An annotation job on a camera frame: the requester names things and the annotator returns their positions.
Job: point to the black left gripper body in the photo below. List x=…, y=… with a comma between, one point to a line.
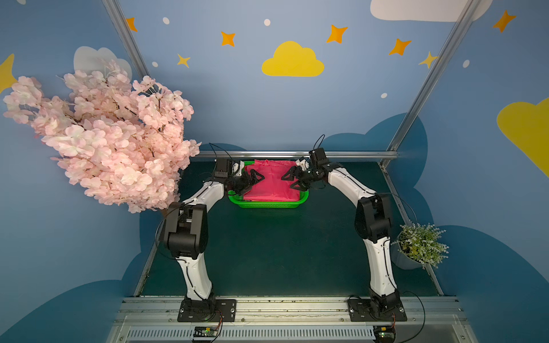
x=239, y=180

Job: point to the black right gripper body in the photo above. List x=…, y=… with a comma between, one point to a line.
x=304, y=175

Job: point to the pink raincoat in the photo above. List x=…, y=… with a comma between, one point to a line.
x=272, y=188

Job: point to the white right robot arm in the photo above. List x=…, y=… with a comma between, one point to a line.
x=373, y=221

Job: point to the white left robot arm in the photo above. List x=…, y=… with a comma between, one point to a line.
x=185, y=229

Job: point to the green plastic basket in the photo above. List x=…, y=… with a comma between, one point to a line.
x=240, y=202

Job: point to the pink blossom artificial tree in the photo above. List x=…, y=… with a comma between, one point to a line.
x=122, y=140

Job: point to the small potted green plant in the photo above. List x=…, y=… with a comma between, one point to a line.
x=418, y=246

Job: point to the left circuit board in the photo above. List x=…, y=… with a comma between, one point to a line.
x=205, y=333

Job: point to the circuit board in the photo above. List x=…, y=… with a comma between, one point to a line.
x=205, y=333
x=384, y=334

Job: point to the right circuit board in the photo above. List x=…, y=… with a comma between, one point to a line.
x=384, y=334

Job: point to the aluminium frame back rail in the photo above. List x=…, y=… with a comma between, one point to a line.
x=335, y=155

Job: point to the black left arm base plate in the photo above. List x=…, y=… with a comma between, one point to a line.
x=223, y=309

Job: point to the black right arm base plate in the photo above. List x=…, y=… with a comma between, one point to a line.
x=360, y=310

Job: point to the aluminium front rail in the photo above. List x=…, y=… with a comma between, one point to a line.
x=290, y=319

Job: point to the aluminium frame post right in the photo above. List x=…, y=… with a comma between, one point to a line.
x=457, y=34

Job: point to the aluminium frame post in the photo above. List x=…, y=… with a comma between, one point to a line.
x=118, y=18
x=457, y=34

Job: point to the aluminium frame post left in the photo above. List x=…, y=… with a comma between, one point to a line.
x=118, y=18

